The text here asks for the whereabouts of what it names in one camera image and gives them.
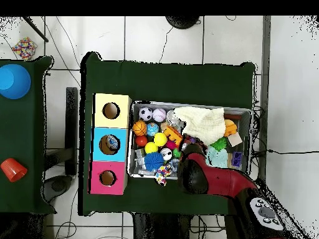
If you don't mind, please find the cream waffle cloth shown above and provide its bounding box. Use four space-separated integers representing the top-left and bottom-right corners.
173 106 227 146

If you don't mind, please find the clear plastic packet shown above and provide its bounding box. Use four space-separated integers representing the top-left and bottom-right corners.
106 135 120 151

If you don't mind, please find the shallow clear mesh bin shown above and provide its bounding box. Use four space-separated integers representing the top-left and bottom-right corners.
128 101 252 185

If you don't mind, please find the wooden box with three holes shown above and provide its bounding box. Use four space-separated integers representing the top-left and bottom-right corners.
89 92 133 196

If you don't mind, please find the globe print ball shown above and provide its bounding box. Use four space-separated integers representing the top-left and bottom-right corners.
146 123 160 136

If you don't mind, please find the large yellow ball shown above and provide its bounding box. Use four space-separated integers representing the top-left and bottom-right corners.
153 132 168 148

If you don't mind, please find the small baseball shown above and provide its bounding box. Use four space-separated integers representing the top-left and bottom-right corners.
152 108 168 123

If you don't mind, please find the small yellow ball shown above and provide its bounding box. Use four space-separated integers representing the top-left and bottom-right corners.
144 141 159 155

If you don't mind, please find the small orange basketball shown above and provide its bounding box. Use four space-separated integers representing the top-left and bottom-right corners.
132 120 148 136

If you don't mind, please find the small soccer ball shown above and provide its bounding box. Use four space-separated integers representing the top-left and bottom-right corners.
138 106 154 123

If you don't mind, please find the blue spiky ball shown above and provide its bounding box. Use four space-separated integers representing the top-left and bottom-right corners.
144 151 165 172

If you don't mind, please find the colourful spotted plush toy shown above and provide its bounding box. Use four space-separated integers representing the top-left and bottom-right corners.
154 164 174 187

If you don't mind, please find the dark green table cloth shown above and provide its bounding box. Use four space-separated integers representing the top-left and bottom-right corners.
79 52 256 220

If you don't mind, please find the mint green cloth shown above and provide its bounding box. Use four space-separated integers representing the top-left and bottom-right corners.
206 147 231 170

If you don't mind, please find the black round stand base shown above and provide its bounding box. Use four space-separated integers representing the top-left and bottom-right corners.
165 16 201 30

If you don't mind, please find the green covered side table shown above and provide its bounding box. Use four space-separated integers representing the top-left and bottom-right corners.
0 55 54 216

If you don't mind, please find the red cup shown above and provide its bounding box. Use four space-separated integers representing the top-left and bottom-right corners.
0 157 28 183

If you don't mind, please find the blue bowl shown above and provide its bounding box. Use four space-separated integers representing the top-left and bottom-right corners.
0 63 32 100

